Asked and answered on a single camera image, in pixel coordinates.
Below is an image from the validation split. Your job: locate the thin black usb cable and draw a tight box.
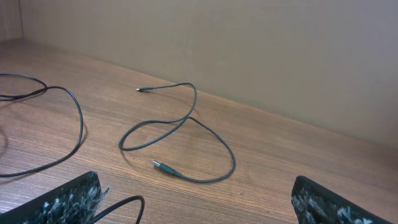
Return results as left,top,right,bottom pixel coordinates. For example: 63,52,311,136
0,73,85,179

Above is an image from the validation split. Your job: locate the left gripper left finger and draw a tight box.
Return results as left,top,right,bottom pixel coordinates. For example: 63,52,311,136
1,171,104,224

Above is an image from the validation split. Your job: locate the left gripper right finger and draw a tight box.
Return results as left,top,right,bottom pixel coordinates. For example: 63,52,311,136
291,175,391,224

